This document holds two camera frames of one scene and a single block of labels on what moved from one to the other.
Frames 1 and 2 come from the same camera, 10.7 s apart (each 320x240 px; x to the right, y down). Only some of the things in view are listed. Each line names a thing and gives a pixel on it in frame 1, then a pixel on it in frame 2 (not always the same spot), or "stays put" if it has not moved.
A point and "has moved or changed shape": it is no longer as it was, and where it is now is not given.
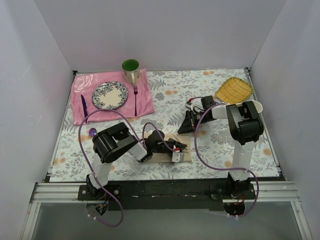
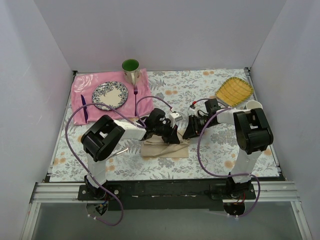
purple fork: x=135 y=92 stays put
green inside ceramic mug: x=131 y=68 stays put
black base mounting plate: x=166 y=195 stays put
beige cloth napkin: x=164 y=158 has moved or changed shape
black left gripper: x=171 y=146 to x=169 y=130
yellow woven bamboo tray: x=234 y=90 stays put
